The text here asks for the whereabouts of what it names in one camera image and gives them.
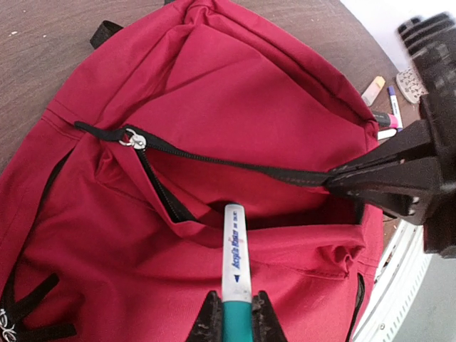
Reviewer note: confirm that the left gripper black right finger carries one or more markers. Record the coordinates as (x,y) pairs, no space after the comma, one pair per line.
(265,324)

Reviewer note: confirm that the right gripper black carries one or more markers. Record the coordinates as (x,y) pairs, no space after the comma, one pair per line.
(418,191)

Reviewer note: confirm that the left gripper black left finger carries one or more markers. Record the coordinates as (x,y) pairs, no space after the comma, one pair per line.
(208,324)

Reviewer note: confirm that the beige highlighter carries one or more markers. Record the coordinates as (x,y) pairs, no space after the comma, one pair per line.
(372,91)

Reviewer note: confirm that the red backpack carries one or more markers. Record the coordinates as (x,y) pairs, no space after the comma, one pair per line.
(112,208)

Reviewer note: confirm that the pink white marker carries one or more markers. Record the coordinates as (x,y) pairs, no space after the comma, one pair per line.
(386,134)

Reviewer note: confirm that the pink black highlighter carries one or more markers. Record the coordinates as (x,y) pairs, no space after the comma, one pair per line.
(385,120)

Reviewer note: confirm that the purple white marker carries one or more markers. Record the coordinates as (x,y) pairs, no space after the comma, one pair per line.
(395,106)

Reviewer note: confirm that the patterned mug orange inside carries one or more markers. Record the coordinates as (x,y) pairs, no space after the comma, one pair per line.
(410,85)

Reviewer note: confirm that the front aluminium rail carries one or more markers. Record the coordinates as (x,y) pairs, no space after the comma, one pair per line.
(398,279)

